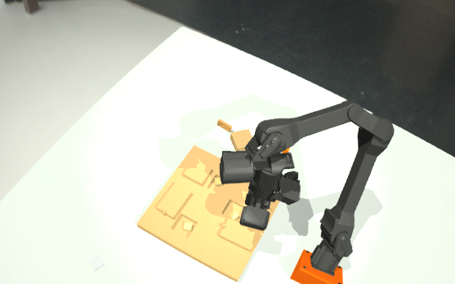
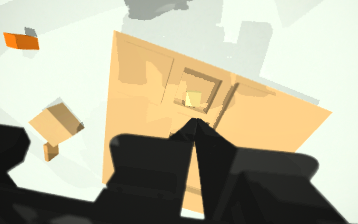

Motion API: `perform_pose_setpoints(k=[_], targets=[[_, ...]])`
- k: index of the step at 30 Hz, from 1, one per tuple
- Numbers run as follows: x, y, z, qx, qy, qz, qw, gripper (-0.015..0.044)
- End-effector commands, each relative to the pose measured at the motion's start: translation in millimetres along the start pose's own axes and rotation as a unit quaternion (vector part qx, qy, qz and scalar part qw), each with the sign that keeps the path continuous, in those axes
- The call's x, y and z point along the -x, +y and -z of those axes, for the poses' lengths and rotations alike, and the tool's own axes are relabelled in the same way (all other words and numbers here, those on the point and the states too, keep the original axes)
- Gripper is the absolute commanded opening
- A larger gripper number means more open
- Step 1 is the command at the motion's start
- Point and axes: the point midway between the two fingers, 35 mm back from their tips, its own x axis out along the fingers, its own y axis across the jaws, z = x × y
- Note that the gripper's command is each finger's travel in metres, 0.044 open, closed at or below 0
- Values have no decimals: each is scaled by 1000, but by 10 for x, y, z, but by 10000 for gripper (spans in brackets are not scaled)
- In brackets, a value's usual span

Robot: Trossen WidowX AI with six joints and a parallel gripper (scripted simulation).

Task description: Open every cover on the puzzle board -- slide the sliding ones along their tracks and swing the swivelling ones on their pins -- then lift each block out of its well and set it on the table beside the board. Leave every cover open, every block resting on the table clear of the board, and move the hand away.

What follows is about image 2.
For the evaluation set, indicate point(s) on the pale yellow block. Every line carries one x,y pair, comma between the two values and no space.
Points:
193,98

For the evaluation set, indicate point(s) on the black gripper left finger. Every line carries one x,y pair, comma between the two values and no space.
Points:
172,154

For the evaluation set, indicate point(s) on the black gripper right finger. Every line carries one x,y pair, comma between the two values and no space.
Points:
220,163

